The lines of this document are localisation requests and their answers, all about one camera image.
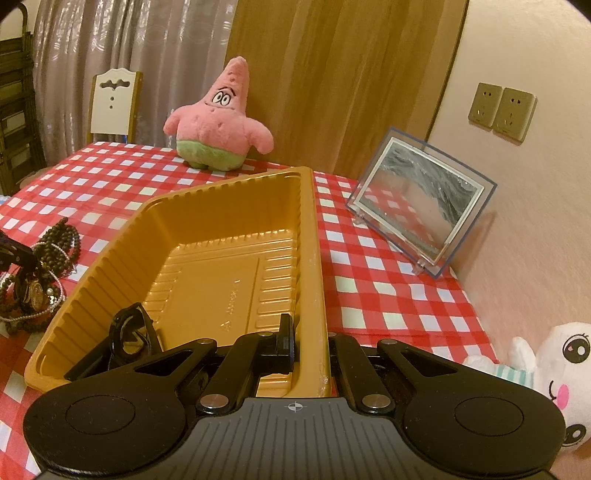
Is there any grey sheer curtain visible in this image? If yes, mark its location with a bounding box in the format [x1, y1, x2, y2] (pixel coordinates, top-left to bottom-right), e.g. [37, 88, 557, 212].
[32, 0, 238, 153]

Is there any black folding rack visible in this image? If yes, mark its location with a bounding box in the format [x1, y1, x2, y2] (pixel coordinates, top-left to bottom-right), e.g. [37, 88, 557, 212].
[0, 37, 47, 197]

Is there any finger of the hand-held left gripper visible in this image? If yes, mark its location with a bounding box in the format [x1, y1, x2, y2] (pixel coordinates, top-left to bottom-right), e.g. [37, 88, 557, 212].
[0, 233, 40, 278]

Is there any tan wall socket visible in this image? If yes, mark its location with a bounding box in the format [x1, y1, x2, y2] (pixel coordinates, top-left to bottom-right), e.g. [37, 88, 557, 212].
[494, 87, 537, 143]
[468, 82, 505, 129]

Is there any black wristwatch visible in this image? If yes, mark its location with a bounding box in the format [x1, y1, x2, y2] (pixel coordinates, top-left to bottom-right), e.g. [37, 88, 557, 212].
[65, 302, 155, 381]

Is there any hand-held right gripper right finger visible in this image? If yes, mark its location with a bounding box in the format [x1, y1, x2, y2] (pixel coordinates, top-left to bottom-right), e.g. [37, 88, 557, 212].
[329, 332, 458, 414]

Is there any gold plastic tray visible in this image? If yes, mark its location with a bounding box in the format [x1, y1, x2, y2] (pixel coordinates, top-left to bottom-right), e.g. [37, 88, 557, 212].
[24, 166, 332, 407]

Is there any gold wristwatch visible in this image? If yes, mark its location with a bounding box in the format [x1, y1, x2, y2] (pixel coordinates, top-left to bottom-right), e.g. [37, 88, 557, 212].
[25, 279, 49, 309]

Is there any brown curtain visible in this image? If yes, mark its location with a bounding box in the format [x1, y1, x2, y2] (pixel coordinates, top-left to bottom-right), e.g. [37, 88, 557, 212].
[226, 0, 469, 181]

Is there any dark bead necklace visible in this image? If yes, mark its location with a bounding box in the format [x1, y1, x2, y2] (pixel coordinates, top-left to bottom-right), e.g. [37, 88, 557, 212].
[2, 217, 83, 335]

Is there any white wooden chair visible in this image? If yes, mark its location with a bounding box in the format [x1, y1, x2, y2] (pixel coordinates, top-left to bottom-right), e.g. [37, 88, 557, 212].
[88, 69, 143, 145]

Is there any white pearl necklace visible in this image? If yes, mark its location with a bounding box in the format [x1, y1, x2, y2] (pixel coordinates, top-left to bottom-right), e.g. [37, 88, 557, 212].
[0, 242, 65, 324]

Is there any red checkered tablecloth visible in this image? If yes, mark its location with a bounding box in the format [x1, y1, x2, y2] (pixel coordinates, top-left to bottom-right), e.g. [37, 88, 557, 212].
[0, 141, 502, 480]

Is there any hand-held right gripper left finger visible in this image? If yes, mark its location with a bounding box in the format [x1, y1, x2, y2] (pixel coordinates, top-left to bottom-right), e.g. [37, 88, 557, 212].
[122, 314, 296, 414]

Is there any pink starfish plush toy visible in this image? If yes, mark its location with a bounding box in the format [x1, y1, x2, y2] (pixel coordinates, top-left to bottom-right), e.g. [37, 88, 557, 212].
[163, 56, 274, 171]

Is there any white cat plush toy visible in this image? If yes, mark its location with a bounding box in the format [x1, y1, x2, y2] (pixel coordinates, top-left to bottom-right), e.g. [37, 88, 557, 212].
[464, 320, 591, 457]

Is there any clear sand art frame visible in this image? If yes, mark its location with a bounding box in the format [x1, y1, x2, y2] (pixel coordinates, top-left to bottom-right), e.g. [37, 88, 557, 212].
[345, 127, 498, 279]

